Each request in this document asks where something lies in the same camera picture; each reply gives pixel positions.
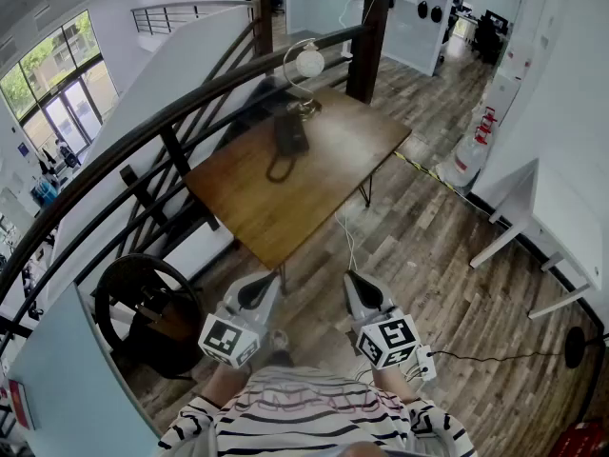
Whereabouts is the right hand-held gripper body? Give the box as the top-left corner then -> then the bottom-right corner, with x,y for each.
350,305 -> 421,368

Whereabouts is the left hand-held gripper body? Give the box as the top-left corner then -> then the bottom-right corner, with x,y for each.
197,298 -> 268,369

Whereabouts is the person's right forearm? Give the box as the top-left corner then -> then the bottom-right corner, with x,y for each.
369,363 -> 421,405

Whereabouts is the person's left forearm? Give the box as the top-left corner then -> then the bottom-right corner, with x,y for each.
197,360 -> 254,409

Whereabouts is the black rectangular box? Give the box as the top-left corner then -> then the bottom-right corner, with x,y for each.
285,110 -> 311,154

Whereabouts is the person's shoe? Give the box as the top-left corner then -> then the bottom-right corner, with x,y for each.
268,328 -> 293,352

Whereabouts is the white power strip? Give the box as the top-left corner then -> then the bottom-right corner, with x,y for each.
412,344 -> 439,382

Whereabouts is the black hairpin table leg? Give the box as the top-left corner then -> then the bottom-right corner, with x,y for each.
359,173 -> 376,209

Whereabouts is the black white striped shirt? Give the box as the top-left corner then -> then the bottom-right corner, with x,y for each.
156,367 -> 478,457

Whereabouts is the yellow black hazard tape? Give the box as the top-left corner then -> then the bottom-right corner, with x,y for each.
393,149 -> 473,200

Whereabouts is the clear plastic water jug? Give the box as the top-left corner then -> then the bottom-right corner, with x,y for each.
446,133 -> 492,189

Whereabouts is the pale blue partition panel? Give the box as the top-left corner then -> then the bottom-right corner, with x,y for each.
8,282 -> 162,457

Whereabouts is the white desk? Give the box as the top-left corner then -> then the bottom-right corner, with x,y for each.
469,157 -> 606,321

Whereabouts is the black round floor stand base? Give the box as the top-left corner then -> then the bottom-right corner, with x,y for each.
563,326 -> 587,369

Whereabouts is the red book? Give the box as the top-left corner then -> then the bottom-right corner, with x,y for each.
6,377 -> 37,431

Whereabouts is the red box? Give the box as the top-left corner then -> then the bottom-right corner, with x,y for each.
553,420 -> 609,457

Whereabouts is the white globe desk lamp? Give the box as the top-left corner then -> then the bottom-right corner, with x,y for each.
283,37 -> 325,121

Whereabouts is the large glass window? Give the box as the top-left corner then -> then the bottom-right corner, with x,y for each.
0,10 -> 121,157

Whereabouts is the grey metal balcony railing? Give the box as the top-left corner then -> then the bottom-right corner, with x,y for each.
129,0 -> 254,36

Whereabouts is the black office chair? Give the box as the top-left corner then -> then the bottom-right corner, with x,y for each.
474,10 -> 507,65

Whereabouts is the white floor cable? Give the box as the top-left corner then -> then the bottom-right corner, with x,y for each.
334,209 -> 359,276

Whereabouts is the thin black floor cable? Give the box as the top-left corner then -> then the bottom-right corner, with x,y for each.
429,348 -> 572,364

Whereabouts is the thick dark wooden post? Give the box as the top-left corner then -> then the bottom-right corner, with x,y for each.
345,0 -> 392,105

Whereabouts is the slim dark wooden post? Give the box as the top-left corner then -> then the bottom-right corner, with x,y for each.
251,0 -> 275,57

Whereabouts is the white cable on post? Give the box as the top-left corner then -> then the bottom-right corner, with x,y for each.
338,0 -> 378,30

